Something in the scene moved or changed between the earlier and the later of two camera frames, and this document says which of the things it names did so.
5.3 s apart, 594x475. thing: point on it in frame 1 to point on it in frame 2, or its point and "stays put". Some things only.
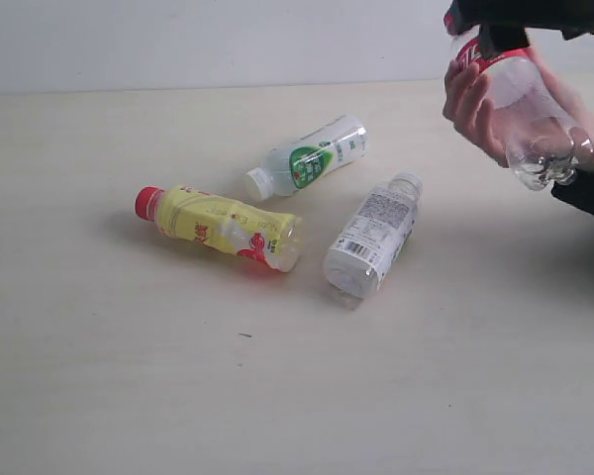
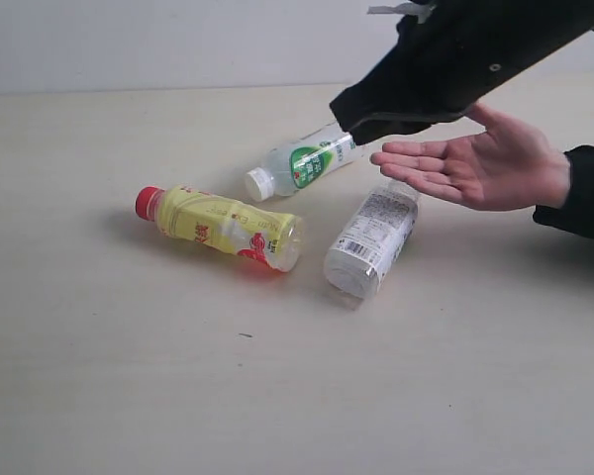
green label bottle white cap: x=297 y=162 stays put
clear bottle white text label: x=373 y=237 stays put
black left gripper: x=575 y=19 to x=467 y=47
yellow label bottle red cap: x=260 y=237 stays put
